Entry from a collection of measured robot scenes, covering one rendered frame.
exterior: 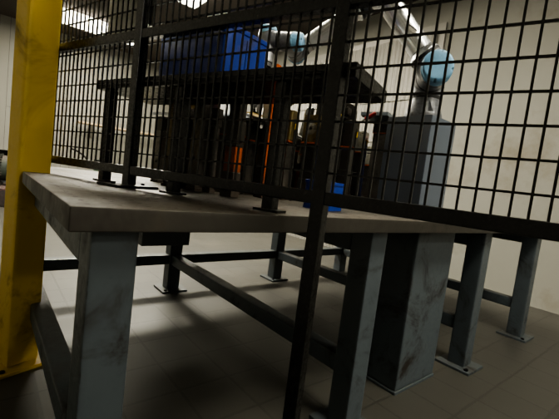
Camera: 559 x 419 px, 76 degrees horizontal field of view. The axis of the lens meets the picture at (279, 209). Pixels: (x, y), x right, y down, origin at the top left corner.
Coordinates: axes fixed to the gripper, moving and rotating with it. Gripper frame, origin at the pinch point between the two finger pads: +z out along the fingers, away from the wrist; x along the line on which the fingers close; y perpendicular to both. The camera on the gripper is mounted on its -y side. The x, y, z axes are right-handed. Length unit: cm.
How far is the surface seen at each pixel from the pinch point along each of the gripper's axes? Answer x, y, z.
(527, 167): -106, 244, -10
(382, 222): -65, -19, 37
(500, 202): -91, 249, 21
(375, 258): -63, -13, 48
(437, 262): -74, 36, 53
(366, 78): -65, -48, 5
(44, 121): 43, -61, 18
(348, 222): -60, -33, 37
